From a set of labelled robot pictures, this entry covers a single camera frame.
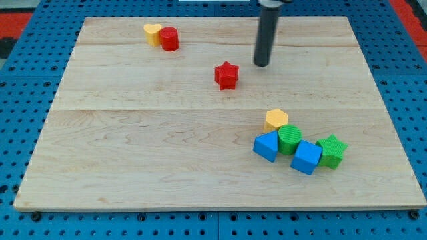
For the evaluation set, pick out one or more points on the green star block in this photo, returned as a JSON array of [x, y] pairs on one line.
[[332, 151]]

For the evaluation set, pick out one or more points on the blue cube block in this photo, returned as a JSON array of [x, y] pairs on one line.
[[306, 157]]

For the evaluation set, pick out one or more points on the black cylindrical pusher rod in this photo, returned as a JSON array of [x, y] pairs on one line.
[[268, 18]]

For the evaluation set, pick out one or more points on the yellow hexagon block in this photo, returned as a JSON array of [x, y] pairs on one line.
[[275, 119]]

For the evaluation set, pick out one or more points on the wooden board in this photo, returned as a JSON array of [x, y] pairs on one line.
[[136, 128]]

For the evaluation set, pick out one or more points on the green cylinder block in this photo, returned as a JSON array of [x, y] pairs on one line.
[[289, 137]]

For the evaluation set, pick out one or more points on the red cylinder block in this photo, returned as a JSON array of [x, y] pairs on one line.
[[169, 38]]

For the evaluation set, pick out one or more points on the yellow heart block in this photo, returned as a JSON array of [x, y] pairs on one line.
[[152, 34]]

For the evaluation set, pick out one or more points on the red star block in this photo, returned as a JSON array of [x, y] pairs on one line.
[[226, 75]]

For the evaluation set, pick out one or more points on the blue triangle block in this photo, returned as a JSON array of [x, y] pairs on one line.
[[266, 145]]

